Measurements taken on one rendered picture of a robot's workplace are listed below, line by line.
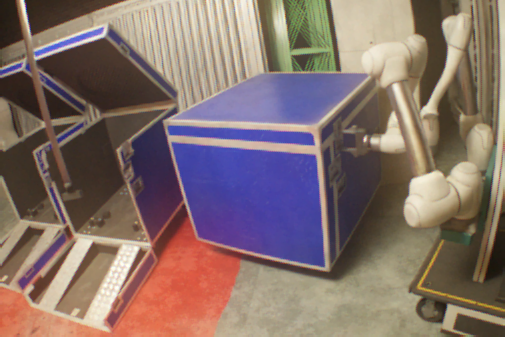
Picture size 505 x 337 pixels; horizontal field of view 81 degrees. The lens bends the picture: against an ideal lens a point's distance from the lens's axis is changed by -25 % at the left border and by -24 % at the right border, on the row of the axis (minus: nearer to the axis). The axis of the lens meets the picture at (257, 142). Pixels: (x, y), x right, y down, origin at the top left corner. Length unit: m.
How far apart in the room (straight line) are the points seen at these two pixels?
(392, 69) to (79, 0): 5.48
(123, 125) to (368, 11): 2.44
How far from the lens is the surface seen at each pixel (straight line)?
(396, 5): 3.04
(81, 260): 3.09
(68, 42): 2.80
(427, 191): 1.42
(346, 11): 2.98
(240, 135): 2.04
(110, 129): 3.79
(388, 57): 1.47
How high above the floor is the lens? 1.69
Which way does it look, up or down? 21 degrees down
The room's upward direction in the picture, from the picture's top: 10 degrees counter-clockwise
